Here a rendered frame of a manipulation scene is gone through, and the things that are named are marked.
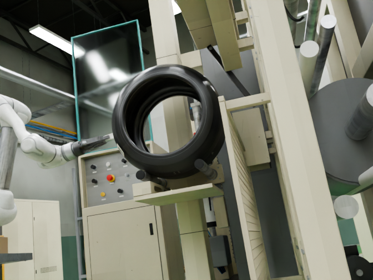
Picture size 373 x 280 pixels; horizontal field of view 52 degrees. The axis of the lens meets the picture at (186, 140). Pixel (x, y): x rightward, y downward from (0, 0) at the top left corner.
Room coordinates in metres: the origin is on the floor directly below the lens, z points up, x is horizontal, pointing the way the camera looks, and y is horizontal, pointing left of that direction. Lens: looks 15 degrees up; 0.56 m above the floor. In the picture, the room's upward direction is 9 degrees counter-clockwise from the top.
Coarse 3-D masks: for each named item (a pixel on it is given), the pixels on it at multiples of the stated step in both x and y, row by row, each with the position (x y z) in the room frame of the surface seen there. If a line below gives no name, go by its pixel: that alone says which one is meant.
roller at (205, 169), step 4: (196, 160) 1.67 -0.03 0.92; (200, 160) 1.67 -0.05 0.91; (196, 164) 1.68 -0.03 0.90; (200, 164) 1.67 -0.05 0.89; (204, 164) 1.68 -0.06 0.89; (200, 168) 1.68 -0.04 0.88; (204, 168) 1.72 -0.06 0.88; (208, 168) 1.78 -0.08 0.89; (204, 172) 1.79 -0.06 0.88; (208, 172) 1.82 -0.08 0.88; (212, 172) 1.89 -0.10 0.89; (208, 176) 1.92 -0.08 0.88; (212, 176) 1.95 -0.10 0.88
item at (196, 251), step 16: (160, 0) 2.06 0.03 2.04; (160, 16) 2.07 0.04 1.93; (160, 32) 2.07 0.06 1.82; (176, 32) 2.15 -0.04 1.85; (160, 48) 2.07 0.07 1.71; (176, 48) 2.07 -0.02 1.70; (176, 112) 2.06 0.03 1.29; (176, 128) 2.07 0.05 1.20; (176, 144) 2.07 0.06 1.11; (192, 208) 2.06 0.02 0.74; (192, 224) 2.06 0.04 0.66; (192, 240) 2.07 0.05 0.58; (208, 240) 2.15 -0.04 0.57; (192, 256) 2.07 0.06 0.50; (208, 256) 2.08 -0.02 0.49; (192, 272) 2.07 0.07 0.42; (208, 272) 2.06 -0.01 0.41
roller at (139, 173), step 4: (140, 172) 1.73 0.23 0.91; (144, 172) 1.73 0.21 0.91; (136, 176) 1.73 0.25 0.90; (140, 176) 1.73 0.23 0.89; (144, 176) 1.73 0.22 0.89; (148, 176) 1.78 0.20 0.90; (152, 176) 1.84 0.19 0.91; (140, 180) 1.75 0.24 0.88; (144, 180) 1.76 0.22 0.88; (148, 180) 1.80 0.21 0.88; (152, 180) 1.84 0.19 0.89; (156, 180) 1.89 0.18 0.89; (160, 180) 1.97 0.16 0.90; (160, 184) 1.99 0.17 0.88; (164, 184) 2.04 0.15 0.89
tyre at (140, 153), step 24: (144, 72) 1.72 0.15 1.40; (168, 72) 1.69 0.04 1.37; (192, 72) 1.68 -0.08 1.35; (120, 96) 1.74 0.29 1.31; (144, 96) 1.96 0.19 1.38; (168, 96) 1.97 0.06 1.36; (192, 96) 1.94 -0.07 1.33; (216, 96) 1.69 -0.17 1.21; (120, 120) 1.74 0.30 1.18; (144, 120) 2.00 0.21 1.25; (216, 120) 1.68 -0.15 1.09; (120, 144) 1.76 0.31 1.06; (144, 144) 2.00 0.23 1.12; (192, 144) 1.68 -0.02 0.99; (216, 144) 1.76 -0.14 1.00; (144, 168) 1.76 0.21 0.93; (168, 168) 1.73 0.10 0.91; (192, 168) 1.78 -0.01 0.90
